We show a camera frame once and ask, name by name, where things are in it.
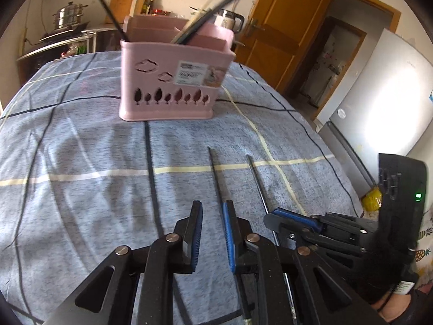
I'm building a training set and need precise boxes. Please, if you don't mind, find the brown wooden door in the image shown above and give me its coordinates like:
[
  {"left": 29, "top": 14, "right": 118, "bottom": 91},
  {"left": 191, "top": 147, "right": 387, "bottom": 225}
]
[{"left": 235, "top": 0, "right": 336, "bottom": 93}]

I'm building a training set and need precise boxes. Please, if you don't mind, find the stainless steel kitchen counter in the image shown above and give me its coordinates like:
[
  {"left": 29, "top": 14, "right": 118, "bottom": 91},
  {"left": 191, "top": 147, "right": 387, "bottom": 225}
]
[{"left": 17, "top": 27, "right": 123, "bottom": 76}]

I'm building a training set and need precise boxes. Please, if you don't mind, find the person's right hand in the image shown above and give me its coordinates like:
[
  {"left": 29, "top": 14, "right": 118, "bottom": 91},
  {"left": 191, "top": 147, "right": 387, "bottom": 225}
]
[{"left": 370, "top": 291, "right": 420, "bottom": 320}]

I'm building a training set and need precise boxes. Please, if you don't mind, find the yellow plastic bag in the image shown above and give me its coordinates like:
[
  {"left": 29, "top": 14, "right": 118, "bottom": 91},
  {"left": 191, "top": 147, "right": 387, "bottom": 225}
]
[{"left": 361, "top": 190, "right": 383, "bottom": 212}]

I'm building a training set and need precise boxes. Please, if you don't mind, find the black gas stove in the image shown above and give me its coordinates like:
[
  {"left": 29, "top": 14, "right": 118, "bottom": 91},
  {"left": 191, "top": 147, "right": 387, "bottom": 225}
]
[{"left": 40, "top": 22, "right": 90, "bottom": 42}]

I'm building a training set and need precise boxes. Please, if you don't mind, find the white refrigerator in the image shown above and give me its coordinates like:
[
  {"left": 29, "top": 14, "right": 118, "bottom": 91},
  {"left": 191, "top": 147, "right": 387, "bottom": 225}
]
[{"left": 316, "top": 29, "right": 433, "bottom": 194}]

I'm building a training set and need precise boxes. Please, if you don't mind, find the stainless steel steamer pot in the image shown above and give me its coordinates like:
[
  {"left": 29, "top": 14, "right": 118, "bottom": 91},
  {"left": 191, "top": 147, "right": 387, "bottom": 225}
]
[{"left": 52, "top": 2, "right": 88, "bottom": 30}]

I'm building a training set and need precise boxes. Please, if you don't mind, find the pineapple print cloth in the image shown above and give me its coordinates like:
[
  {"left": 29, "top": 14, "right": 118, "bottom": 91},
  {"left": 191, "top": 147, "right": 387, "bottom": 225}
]
[{"left": 413, "top": 209, "right": 433, "bottom": 280}]

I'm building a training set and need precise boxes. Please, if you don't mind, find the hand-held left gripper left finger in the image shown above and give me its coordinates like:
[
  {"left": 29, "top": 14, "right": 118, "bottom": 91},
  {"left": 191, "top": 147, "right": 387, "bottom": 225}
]
[{"left": 44, "top": 200, "right": 204, "bottom": 325}]

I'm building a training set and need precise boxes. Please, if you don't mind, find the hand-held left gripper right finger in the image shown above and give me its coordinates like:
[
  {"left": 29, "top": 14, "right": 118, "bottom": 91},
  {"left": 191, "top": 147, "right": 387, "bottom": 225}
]
[{"left": 221, "top": 200, "right": 388, "bottom": 325}]

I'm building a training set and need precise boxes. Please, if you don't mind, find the blue plaid tablecloth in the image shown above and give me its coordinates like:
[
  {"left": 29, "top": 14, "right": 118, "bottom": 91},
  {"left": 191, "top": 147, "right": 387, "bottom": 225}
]
[{"left": 0, "top": 51, "right": 366, "bottom": 325}]

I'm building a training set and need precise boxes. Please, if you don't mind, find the wooden cutting board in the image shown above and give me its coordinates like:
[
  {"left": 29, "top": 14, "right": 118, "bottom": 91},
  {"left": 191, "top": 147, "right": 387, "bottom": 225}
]
[{"left": 108, "top": 0, "right": 153, "bottom": 25}]

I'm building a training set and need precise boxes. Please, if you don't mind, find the pink plastic utensil basket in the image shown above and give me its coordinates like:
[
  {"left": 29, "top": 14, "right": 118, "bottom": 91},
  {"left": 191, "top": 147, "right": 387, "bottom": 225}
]
[{"left": 118, "top": 15, "right": 237, "bottom": 122}]

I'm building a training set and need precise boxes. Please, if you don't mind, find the electric kettle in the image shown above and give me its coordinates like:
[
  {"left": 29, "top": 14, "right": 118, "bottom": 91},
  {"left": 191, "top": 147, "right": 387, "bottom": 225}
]
[{"left": 213, "top": 8, "right": 245, "bottom": 35}]

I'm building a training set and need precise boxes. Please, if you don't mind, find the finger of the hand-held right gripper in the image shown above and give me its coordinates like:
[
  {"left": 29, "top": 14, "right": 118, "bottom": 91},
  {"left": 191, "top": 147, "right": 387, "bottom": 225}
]
[
  {"left": 271, "top": 208, "right": 378, "bottom": 235},
  {"left": 264, "top": 214, "right": 366, "bottom": 257}
]

